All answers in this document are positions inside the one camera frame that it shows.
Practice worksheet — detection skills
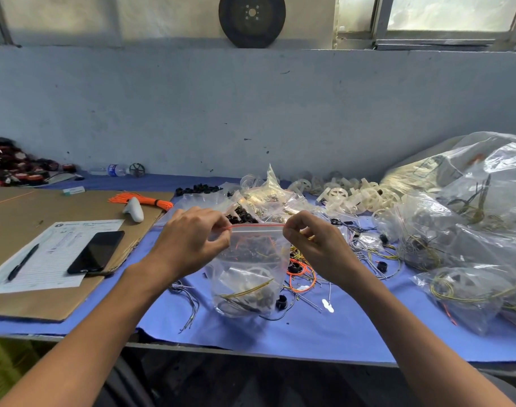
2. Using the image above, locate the person's left hand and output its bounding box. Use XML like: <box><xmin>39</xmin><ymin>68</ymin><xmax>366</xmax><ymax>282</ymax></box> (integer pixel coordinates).
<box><xmin>146</xmin><ymin>206</ymin><xmax>235</xmax><ymax>287</ymax></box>

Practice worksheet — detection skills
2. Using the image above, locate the pile of white plastic wheels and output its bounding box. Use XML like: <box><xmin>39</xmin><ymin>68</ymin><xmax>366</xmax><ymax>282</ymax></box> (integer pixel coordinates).
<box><xmin>286</xmin><ymin>171</ymin><xmax>405</xmax><ymax>219</ymax></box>

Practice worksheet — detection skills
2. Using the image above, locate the black round object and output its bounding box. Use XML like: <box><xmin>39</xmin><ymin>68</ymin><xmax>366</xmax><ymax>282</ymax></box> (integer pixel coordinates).
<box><xmin>218</xmin><ymin>0</ymin><xmax>288</xmax><ymax>50</ymax></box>

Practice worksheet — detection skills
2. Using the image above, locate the clear plastic water bottle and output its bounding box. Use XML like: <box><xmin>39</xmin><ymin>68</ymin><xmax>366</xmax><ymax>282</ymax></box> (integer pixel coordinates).
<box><xmin>87</xmin><ymin>163</ymin><xmax>129</xmax><ymax>178</ymax></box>

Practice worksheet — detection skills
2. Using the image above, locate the orange tie bundle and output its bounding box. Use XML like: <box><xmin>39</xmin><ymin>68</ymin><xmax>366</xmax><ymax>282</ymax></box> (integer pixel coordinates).
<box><xmin>108</xmin><ymin>191</ymin><xmax>176</xmax><ymax>212</ymax></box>

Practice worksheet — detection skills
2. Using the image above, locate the brown cardboard sheet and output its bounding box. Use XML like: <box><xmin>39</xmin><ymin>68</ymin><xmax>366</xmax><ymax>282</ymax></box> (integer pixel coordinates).
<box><xmin>0</xmin><ymin>188</ymin><xmax>176</xmax><ymax>323</ymax></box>

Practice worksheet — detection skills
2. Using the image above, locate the clear zip plastic bag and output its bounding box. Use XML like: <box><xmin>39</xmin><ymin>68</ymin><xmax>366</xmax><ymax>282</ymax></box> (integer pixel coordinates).
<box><xmin>206</xmin><ymin>222</ymin><xmax>295</xmax><ymax>322</ymax></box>

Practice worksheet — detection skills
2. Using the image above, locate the orange wire loop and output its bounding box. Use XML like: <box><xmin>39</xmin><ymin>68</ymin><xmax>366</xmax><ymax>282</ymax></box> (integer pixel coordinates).
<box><xmin>286</xmin><ymin>257</ymin><xmax>320</xmax><ymax>295</ymax></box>

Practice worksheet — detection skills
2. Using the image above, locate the black smartphone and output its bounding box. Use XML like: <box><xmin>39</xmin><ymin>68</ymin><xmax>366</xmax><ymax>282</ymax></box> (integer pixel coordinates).
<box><xmin>66</xmin><ymin>230</ymin><xmax>127</xmax><ymax>277</ymax></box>

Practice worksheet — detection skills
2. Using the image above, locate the person's right forearm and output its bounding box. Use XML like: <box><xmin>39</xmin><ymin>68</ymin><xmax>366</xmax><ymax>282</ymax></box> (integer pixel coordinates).
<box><xmin>336</xmin><ymin>265</ymin><xmax>516</xmax><ymax>407</ymax></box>

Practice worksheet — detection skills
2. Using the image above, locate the heap of plastic bags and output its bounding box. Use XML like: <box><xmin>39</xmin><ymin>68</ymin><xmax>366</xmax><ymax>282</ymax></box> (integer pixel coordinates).
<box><xmin>235</xmin><ymin>164</ymin><xmax>315</xmax><ymax>226</ymax></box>

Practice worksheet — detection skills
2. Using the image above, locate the black pen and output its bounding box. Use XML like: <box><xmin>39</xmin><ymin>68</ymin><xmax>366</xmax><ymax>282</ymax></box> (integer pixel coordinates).
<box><xmin>6</xmin><ymin>242</ymin><xmax>41</xmax><ymax>284</ymax></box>

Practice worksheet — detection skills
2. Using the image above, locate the pile of large plastic bags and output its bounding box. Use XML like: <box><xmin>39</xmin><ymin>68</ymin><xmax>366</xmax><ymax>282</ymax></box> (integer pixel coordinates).
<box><xmin>375</xmin><ymin>131</ymin><xmax>516</xmax><ymax>337</ymax></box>

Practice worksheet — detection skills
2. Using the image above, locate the stack of plastic bags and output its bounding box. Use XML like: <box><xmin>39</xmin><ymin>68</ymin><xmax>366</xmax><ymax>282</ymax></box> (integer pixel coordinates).
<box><xmin>154</xmin><ymin>189</ymin><xmax>239</xmax><ymax>227</ymax></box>

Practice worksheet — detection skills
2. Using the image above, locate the person's left forearm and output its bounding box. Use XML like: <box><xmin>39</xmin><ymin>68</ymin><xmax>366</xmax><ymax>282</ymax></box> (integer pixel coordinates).
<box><xmin>0</xmin><ymin>265</ymin><xmax>171</xmax><ymax>407</ymax></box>

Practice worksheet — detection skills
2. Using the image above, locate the white handheld device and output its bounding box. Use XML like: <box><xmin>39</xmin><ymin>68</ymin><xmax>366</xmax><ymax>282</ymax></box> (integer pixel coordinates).
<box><xmin>122</xmin><ymin>196</ymin><xmax>146</xmax><ymax>226</ymax></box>

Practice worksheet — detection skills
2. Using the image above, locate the grey wire bundle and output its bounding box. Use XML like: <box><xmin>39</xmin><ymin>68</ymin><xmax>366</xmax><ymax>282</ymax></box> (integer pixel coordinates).
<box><xmin>168</xmin><ymin>282</ymin><xmax>201</xmax><ymax>335</ymax></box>

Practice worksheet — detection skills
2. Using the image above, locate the window frame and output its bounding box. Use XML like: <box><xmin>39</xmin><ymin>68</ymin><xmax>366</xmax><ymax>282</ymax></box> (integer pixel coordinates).
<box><xmin>332</xmin><ymin>0</ymin><xmax>516</xmax><ymax>53</ymax></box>

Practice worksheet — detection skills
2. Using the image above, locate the person's right hand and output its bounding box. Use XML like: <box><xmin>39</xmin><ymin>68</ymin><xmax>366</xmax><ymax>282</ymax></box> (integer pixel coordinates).
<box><xmin>282</xmin><ymin>210</ymin><xmax>366</xmax><ymax>291</ymax></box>

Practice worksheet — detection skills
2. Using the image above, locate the pile of black plastic rings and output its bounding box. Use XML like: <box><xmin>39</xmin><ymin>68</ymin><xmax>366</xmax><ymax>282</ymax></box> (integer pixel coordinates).
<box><xmin>171</xmin><ymin>183</ymin><xmax>261</xmax><ymax>227</ymax></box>

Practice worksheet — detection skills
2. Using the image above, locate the white paper sheet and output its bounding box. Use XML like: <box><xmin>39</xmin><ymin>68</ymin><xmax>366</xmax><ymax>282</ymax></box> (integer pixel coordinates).
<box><xmin>0</xmin><ymin>218</ymin><xmax>126</xmax><ymax>297</ymax></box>

